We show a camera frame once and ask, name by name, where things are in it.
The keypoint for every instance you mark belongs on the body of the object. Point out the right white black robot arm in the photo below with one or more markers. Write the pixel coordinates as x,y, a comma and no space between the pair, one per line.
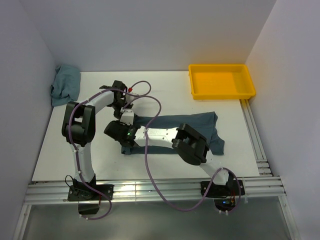
189,144

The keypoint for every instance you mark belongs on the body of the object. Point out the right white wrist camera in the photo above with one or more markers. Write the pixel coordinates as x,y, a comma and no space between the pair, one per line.
127,116

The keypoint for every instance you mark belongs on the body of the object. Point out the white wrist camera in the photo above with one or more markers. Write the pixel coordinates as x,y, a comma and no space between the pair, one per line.
130,95
127,116

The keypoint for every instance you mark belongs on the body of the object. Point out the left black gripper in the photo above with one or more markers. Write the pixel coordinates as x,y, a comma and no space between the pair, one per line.
117,115

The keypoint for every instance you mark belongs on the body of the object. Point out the light blue crumpled t-shirt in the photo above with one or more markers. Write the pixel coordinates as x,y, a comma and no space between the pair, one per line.
66,85

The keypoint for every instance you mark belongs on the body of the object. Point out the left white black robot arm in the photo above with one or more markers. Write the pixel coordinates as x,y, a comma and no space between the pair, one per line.
79,123

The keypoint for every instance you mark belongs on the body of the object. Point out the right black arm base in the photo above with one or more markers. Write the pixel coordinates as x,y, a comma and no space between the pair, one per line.
224,196

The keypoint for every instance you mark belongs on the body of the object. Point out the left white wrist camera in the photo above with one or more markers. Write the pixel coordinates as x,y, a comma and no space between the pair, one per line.
130,95

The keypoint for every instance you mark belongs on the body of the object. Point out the yellow plastic tray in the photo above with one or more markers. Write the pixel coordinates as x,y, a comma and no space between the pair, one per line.
220,82

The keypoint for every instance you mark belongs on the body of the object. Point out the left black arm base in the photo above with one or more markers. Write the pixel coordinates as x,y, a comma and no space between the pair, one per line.
88,200

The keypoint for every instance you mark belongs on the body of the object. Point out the aluminium front rail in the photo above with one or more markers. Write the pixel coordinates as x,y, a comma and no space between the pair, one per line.
54,193

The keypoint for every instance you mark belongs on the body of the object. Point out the dark teal t-shirt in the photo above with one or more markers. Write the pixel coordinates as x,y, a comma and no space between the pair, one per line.
204,123

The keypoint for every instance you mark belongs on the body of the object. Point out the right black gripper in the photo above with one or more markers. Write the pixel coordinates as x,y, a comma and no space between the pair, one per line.
122,124

